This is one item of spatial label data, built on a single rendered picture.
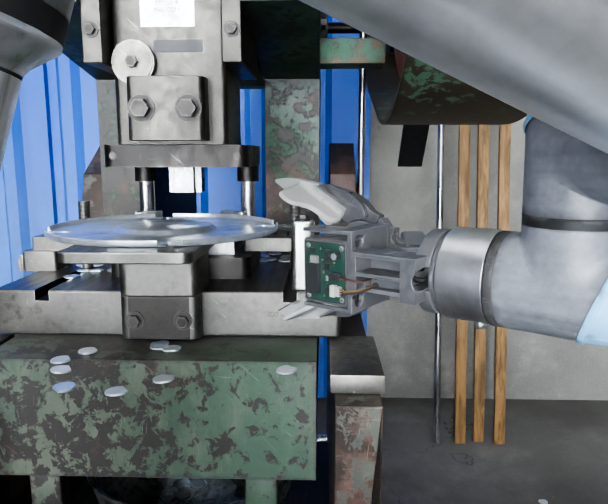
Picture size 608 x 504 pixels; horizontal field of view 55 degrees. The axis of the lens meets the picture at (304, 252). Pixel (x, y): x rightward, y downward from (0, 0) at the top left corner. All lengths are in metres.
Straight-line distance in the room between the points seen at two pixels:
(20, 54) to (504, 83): 0.22
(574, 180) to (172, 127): 0.52
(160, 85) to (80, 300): 0.29
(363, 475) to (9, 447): 0.42
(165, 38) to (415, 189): 1.37
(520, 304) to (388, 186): 1.62
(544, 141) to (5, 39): 0.32
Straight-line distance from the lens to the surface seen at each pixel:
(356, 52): 0.98
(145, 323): 0.75
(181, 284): 0.73
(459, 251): 0.46
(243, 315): 0.75
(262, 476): 0.74
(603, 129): 0.27
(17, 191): 2.22
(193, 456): 0.74
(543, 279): 0.43
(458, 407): 1.90
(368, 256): 0.47
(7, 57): 0.32
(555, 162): 0.42
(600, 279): 0.42
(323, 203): 0.56
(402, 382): 2.20
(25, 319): 0.84
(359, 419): 0.63
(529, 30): 0.23
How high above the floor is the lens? 0.88
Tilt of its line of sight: 10 degrees down
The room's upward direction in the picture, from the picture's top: straight up
